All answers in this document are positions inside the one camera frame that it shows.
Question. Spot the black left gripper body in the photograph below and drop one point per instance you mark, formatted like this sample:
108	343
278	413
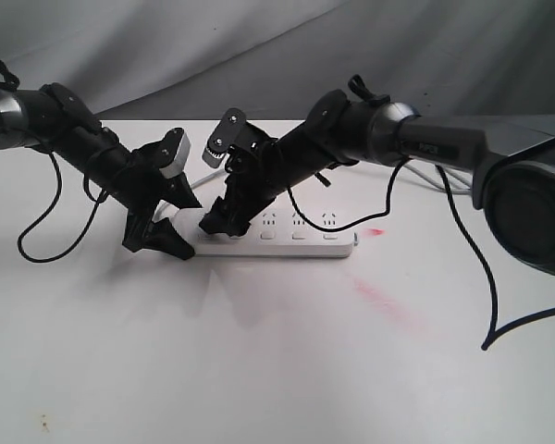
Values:
139	186

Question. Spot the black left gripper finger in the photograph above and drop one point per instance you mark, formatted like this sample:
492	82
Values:
162	237
179	193

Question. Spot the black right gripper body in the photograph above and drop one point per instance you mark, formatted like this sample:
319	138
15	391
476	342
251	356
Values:
257	166

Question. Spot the white five-outlet power strip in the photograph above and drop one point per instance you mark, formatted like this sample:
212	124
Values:
276	232

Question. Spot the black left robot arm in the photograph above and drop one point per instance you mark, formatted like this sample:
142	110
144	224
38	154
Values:
54	121

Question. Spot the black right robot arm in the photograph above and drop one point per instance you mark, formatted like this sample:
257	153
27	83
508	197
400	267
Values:
511	160

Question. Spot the grey backdrop cloth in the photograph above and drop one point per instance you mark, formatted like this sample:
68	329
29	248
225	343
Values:
274	59

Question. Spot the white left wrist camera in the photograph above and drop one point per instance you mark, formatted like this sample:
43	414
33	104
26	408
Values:
174	151

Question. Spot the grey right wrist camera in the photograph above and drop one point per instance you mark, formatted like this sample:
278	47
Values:
226	132

